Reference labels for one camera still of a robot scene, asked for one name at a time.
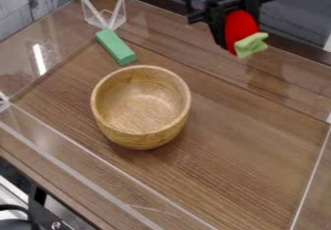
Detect black cable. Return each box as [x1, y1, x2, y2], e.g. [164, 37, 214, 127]
[0, 203, 33, 222]

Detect black table leg frame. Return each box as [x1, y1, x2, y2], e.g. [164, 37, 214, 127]
[28, 187, 73, 230]

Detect red plush strawberry toy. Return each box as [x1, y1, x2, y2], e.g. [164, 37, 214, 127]
[225, 10, 269, 59]

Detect light wooden bowl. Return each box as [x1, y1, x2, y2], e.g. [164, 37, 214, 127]
[91, 65, 191, 150]

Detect clear acrylic corner bracket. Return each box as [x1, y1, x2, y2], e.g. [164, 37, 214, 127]
[80, 0, 127, 31]

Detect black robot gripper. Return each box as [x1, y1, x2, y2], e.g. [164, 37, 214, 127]
[183, 0, 274, 49]

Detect clear acrylic tray wall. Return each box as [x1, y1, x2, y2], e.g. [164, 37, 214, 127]
[0, 0, 331, 230]

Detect green rectangular block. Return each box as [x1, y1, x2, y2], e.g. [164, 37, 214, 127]
[95, 29, 136, 67]

